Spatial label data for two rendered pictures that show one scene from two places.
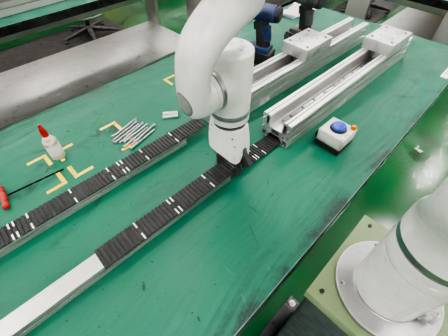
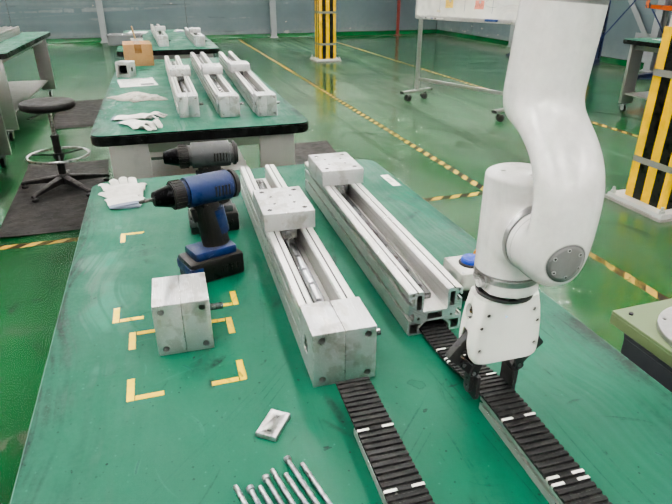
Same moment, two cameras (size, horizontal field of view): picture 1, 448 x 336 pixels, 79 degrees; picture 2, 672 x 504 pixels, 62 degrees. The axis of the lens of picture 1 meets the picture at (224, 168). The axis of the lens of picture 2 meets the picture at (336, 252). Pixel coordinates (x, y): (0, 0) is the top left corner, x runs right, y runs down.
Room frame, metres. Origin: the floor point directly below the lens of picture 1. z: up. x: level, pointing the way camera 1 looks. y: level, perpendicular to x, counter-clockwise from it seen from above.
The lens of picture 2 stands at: (0.37, 0.66, 1.34)
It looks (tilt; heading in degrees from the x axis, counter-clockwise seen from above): 26 degrees down; 298
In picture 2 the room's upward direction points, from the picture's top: straight up
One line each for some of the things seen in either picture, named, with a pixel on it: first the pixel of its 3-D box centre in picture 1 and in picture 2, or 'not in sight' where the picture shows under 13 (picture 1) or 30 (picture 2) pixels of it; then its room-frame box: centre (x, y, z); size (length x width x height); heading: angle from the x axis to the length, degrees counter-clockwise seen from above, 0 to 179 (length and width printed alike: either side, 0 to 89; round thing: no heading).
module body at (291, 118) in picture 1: (347, 79); (363, 224); (0.88, -0.44, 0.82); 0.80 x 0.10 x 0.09; 133
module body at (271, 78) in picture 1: (303, 59); (283, 233); (1.02, -0.31, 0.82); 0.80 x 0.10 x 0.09; 133
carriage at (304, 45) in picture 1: (306, 47); (283, 213); (1.02, -0.31, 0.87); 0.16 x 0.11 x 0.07; 133
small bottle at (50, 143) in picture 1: (49, 141); not in sight; (0.54, 0.48, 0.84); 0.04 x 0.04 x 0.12
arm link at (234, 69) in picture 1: (229, 79); (516, 220); (0.47, -0.01, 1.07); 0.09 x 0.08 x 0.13; 131
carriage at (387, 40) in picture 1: (385, 43); (334, 173); (1.05, -0.62, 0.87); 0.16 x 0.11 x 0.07; 133
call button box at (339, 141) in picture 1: (333, 134); (465, 276); (0.60, -0.32, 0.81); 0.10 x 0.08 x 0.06; 43
